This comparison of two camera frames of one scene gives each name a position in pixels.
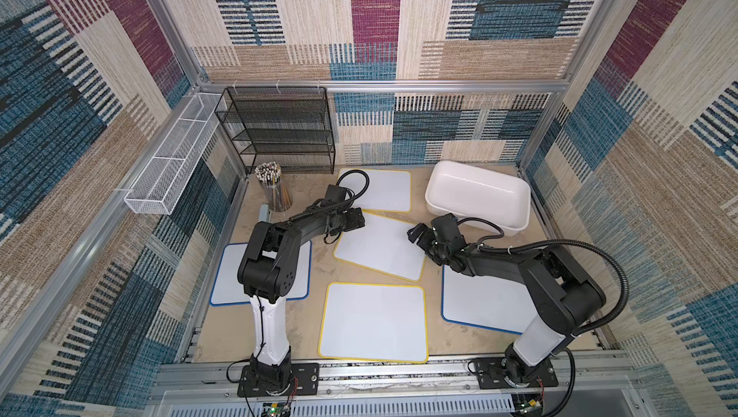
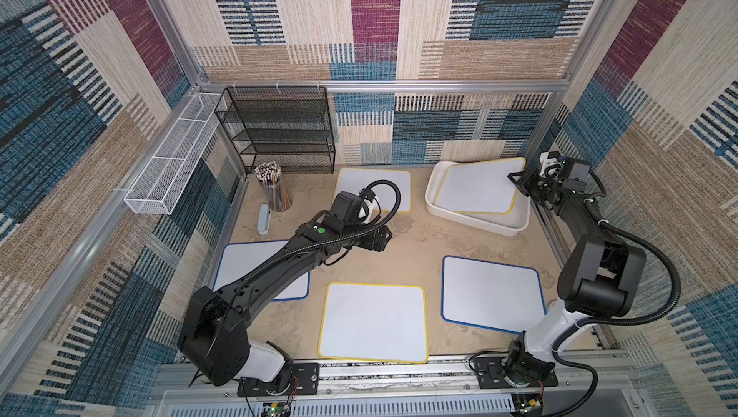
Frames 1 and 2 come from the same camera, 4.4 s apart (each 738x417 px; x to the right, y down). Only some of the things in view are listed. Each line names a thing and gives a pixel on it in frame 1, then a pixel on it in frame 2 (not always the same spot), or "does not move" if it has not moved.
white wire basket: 159,186 does not move
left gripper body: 352,224 to 370,240
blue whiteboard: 486,301 does not move
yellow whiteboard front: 374,322 does not move
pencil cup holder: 278,194 does not move
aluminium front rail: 401,387 does not move
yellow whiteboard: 382,244 to 479,185
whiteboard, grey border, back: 388,190 does not move
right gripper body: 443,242 to 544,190
